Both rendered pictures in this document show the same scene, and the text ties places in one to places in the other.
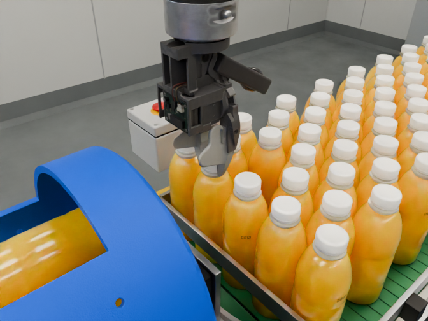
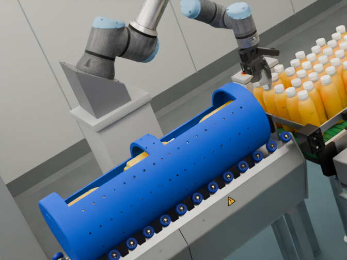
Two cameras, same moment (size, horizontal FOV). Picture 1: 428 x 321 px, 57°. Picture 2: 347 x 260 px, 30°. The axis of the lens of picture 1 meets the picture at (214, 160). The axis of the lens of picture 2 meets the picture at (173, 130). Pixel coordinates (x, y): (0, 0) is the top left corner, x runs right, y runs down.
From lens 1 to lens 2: 2.15 m
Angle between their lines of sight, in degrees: 18
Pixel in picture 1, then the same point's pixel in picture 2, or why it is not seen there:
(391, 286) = not seen: outside the picture
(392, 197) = (326, 78)
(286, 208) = (289, 90)
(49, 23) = not seen: hidden behind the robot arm
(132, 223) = (240, 93)
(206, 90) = (254, 60)
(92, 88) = (188, 84)
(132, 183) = (238, 86)
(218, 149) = (265, 78)
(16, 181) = not seen: hidden behind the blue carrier
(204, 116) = (256, 68)
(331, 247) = (301, 95)
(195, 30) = (246, 45)
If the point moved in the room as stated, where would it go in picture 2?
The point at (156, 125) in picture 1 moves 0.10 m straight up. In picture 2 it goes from (244, 79) to (237, 59)
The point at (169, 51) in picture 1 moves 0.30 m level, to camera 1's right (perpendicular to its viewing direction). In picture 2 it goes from (240, 52) to (314, 31)
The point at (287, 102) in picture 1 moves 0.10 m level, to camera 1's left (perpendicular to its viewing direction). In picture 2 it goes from (299, 54) to (277, 61)
